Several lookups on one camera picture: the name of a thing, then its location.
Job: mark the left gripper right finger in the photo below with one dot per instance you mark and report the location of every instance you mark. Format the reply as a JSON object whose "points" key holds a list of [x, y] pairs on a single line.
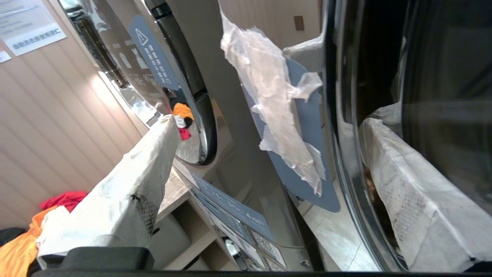
{"points": [[415, 200]]}

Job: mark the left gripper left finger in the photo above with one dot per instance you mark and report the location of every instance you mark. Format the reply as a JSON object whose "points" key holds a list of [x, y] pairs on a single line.
{"points": [[115, 200]]}

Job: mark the dark glass dryer door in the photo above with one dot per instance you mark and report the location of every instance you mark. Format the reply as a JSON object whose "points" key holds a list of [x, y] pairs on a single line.
{"points": [[442, 69]]}

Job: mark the beige laundry machine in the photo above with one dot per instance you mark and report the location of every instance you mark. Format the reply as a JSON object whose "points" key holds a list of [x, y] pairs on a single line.
{"points": [[234, 127]]}

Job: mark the red garment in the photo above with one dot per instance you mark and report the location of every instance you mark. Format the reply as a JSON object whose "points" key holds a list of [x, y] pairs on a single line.
{"points": [[65, 200]]}

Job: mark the orange garment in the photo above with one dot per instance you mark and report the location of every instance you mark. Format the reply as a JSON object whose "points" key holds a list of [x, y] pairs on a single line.
{"points": [[17, 250]]}

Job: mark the black garment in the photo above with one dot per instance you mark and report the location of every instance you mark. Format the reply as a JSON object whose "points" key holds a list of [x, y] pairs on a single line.
{"points": [[9, 234]]}

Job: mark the blue instruction label strip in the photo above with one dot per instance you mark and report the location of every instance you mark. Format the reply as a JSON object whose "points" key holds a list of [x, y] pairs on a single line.
{"points": [[230, 209]]}

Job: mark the round chrome-rimmed machine door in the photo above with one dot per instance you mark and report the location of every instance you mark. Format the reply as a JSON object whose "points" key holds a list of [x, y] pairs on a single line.
{"points": [[203, 115]]}

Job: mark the blue oval sticker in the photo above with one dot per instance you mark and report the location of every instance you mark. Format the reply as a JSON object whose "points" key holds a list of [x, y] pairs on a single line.
{"points": [[307, 127]]}

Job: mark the blue warning sticker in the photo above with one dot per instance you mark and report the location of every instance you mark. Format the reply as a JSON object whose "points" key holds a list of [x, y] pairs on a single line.
{"points": [[153, 54]]}

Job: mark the clear peeling plastic film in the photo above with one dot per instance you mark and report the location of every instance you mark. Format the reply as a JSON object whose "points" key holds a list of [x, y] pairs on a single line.
{"points": [[265, 84]]}

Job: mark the small white wall label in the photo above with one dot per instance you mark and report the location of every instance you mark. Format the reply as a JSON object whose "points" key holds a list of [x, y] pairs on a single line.
{"points": [[4, 56]]}

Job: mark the white wall notice sheet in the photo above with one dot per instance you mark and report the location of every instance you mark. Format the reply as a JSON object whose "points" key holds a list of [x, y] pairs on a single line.
{"points": [[27, 23]]}

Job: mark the brown wall plate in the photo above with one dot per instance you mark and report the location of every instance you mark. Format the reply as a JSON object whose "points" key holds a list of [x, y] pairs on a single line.
{"points": [[299, 23]]}

